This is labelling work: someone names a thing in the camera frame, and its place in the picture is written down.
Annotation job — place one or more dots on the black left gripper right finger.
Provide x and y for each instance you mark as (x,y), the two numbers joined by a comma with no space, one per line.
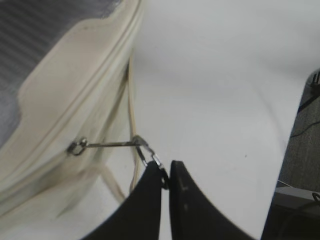
(192,215)

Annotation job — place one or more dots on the cream canvas zipper bag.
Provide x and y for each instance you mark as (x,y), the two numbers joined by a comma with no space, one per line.
(63,80)

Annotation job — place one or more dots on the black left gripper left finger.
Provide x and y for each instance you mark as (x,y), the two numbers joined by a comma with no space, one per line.
(138,217)

